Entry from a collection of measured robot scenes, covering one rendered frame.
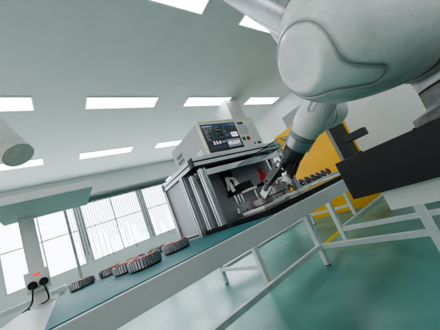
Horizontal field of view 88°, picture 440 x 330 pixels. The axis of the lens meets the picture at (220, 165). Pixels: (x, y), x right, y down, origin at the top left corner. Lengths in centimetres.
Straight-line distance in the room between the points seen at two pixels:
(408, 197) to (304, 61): 28
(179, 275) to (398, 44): 55
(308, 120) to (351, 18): 45
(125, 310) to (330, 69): 53
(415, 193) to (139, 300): 53
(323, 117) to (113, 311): 71
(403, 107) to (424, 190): 579
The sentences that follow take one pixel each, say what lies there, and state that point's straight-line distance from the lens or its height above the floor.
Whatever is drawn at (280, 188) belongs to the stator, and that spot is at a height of 82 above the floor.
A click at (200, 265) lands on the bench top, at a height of 73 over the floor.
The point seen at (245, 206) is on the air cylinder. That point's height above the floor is 81.
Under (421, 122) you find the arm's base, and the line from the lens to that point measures 53.
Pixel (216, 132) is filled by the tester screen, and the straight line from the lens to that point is 129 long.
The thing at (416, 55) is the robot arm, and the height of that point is 91.
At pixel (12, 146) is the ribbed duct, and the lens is 170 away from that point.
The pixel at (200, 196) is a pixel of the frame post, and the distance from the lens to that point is 114.
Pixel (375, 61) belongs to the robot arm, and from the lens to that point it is 38.
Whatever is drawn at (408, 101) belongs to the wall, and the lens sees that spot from 623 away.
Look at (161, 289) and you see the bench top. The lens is 56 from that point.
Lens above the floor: 81
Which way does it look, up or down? 12 degrees up
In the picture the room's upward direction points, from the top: 23 degrees counter-clockwise
